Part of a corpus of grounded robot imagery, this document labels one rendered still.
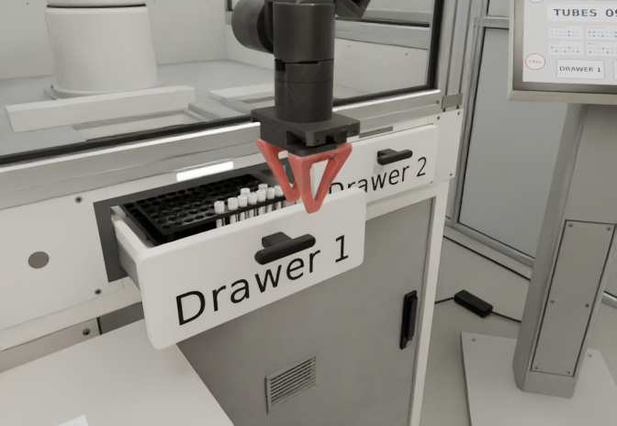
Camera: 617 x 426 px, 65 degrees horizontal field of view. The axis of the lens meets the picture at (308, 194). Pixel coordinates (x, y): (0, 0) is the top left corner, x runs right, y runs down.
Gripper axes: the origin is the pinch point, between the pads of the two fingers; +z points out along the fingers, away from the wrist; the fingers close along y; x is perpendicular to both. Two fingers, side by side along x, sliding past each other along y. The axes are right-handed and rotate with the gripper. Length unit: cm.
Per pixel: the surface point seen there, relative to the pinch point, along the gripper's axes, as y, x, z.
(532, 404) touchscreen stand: 5, -89, 91
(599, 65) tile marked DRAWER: 7, -83, -6
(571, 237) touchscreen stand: 7, -93, 38
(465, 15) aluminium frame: 18, -50, -16
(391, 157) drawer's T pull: 13.0, -27.9, 4.6
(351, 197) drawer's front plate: 2.6, -9.5, 3.2
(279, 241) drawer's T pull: 0.6, 2.7, 4.6
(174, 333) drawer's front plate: 3.0, 14.4, 12.7
